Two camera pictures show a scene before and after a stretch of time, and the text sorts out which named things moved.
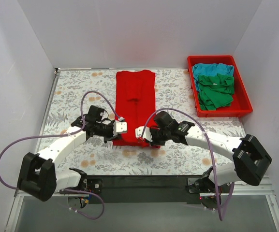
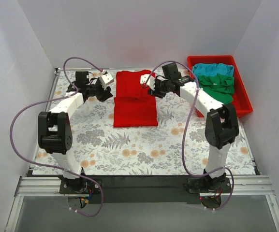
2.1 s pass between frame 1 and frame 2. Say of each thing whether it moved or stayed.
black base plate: stayed
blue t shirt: stayed
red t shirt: moved
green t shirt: stayed
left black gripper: moved
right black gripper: moved
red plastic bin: stayed
